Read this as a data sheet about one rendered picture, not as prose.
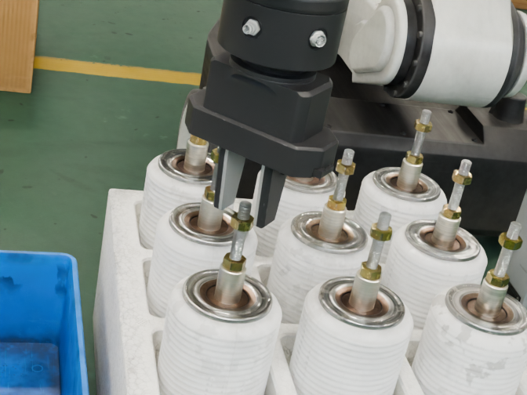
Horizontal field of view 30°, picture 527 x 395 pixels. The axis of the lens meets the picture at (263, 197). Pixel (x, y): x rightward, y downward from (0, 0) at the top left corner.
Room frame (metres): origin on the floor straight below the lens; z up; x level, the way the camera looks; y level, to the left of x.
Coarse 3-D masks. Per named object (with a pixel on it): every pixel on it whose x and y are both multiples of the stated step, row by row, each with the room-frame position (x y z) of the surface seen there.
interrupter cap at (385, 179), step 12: (384, 168) 1.01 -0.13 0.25; (396, 168) 1.01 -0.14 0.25; (384, 180) 0.97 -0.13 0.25; (396, 180) 0.99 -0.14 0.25; (420, 180) 1.00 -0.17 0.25; (432, 180) 1.00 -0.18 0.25; (396, 192) 0.95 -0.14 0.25; (408, 192) 0.96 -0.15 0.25; (420, 192) 0.97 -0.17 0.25; (432, 192) 0.97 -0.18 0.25
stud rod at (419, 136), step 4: (424, 112) 0.98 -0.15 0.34; (428, 112) 0.98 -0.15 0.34; (424, 116) 0.98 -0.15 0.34; (428, 116) 0.98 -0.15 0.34; (420, 120) 0.98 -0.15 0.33; (424, 120) 0.98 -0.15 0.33; (428, 120) 0.98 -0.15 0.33; (416, 132) 0.98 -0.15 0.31; (420, 132) 0.98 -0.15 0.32; (424, 132) 0.98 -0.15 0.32; (416, 136) 0.98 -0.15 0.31; (420, 136) 0.98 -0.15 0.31; (424, 136) 0.98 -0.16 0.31; (416, 140) 0.98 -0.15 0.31; (420, 140) 0.98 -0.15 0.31; (416, 144) 0.98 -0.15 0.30; (420, 144) 0.98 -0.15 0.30; (416, 148) 0.98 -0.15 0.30; (420, 148) 0.98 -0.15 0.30; (412, 152) 0.98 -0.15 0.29; (416, 152) 0.98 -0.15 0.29
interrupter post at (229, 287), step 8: (224, 272) 0.68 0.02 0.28; (232, 272) 0.68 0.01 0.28; (240, 272) 0.68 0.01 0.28; (224, 280) 0.68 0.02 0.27; (232, 280) 0.68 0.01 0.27; (240, 280) 0.68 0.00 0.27; (216, 288) 0.68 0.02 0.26; (224, 288) 0.68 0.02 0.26; (232, 288) 0.68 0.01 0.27; (240, 288) 0.68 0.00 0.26; (216, 296) 0.68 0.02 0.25; (224, 296) 0.68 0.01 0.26; (232, 296) 0.68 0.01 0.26; (240, 296) 0.69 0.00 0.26; (232, 304) 0.68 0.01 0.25
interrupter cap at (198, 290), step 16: (208, 272) 0.72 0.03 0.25; (192, 288) 0.69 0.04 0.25; (208, 288) 0.69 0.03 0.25; (256, 288) 0.71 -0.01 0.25; (192, 304) 0.66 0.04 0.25; (208, 304) 0.67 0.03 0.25; (224, 304) 0.68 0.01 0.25; (240, 304) 0.68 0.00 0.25; (256, 304) 0.68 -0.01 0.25; (224, 320) 0.65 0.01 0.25; (240, 320) 0.65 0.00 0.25; (256, 320) 0.66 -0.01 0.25
